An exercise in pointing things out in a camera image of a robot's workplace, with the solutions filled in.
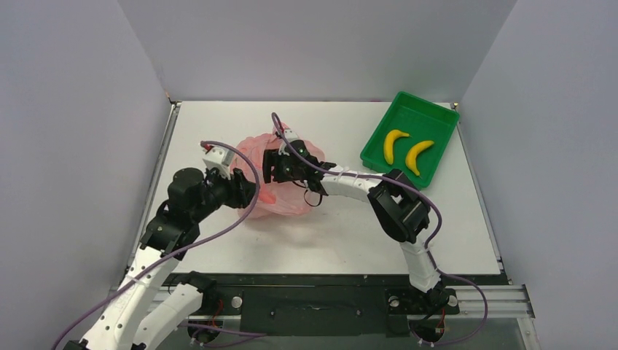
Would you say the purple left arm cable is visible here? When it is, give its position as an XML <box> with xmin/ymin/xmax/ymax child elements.
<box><xmin>50</xmin><ymin>140</ymin><xmax>267</xmax><ymax>350</ymax></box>

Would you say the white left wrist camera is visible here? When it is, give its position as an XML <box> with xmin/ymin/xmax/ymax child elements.
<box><xmin>203</xmin><ymin>145</ymin><xmax>233</xmax><ymax>179</ymax></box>

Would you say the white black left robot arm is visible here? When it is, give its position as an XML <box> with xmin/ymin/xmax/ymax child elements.
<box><xmin>64</xmin><ymin>168</ymin><xmax>260</xmax><ymax>349</ymax></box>

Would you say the green plastic tray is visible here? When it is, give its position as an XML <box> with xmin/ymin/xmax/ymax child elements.
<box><xmin>360</xmin><ymin>91</ymin><xmax>459</xmax><ymax>189</ymax></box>

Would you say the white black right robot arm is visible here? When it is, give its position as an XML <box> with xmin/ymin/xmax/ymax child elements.
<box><xmin>262</xmin><ymin>140</ymin><xmax>440</xmax><ymax>311</ymax></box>

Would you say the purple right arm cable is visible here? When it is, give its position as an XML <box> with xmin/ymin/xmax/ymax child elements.
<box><xmin>270</xmin><ymin>112</ymin><xmax>490</xmax><ymax>347</ymax></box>

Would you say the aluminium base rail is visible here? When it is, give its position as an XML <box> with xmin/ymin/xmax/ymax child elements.
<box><xmin>98</xmin><ymin>284</ymin><xmax>536</xmax><ymax>321</ymax></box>

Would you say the pink plastic bag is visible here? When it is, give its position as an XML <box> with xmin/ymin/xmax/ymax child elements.
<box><xmin>236</xmin><ymin>131</ymin><xmax>311</xmax><ymax>219</ymax></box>

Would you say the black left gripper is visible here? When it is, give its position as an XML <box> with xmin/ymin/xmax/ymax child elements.
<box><xmin>192</xmin><ymin>166</ymin><xmax>259</xmax><ymax>222</ymax></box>

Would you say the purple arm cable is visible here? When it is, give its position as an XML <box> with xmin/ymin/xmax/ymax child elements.
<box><xmin>270</xmin><ymin>112</ymin><xmax>490</xmax><ymax>347</ymax></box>
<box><xmin>50</xmin><ymin>140</ymin><xmax>267</xmax><ymax>350</ymax></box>

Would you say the yellow fake banana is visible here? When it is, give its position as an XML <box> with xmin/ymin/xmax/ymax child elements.
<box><xmin>405</xmin><ymin>140</ymin><xmax>434</xmax><ymax>177</ymax></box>
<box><xmin>383</xmin><ymin>129</ymin><xmax>410</xmax><ymax>165</ymax></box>

